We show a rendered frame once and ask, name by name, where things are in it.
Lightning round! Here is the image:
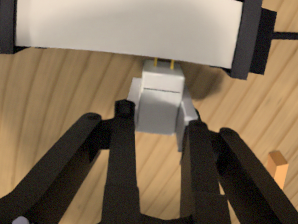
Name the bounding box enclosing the black power cord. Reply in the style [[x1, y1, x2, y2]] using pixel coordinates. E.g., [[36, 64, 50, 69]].
[[279, 32, 298, 40], [272, 32, 281, 40]]

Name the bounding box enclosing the white plug charger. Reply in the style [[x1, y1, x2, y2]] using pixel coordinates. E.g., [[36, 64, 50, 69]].
[[136, 57, 185, 136]]

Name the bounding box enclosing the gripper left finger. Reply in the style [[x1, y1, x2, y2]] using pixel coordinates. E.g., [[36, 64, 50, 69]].
[[0, 77, 142, 224]]

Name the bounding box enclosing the small orange rectangular block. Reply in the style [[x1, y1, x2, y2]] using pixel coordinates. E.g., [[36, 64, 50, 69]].
[[266, 151, 288, 190]]

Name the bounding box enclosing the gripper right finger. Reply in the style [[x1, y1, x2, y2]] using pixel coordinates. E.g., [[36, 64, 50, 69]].
[[175, 84, 298, 224]]

